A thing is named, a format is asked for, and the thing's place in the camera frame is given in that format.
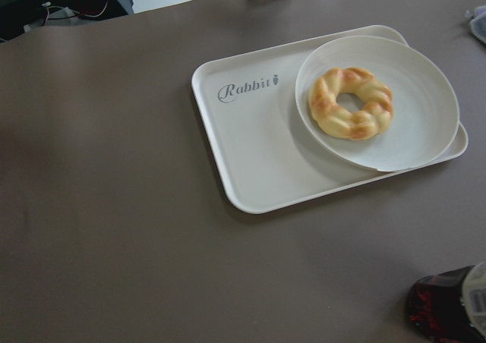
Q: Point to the tea bottle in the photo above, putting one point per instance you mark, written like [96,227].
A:
[450,307]

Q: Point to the cream rectangular serving tray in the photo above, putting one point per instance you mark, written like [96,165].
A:
[266,156]

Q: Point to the white round plate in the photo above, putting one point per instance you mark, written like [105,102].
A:
[426,111]

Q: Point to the grey folded cloth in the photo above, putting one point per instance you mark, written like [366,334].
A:
[477,22]

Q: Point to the braided ring bread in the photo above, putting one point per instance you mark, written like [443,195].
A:
[372,119]

